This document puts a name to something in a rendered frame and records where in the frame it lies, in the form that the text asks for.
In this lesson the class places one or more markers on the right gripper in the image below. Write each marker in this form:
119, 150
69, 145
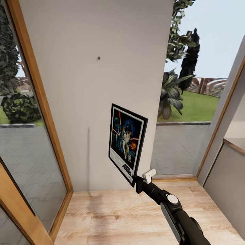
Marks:
143, 186

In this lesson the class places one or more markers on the poster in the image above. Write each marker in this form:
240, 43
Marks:
127, 133

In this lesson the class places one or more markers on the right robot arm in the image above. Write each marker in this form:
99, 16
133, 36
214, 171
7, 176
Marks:
186, 229

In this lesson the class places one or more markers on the door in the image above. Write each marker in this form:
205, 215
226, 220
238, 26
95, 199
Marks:
35, 187

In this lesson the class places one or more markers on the fixed window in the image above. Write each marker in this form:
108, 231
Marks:
205, 58

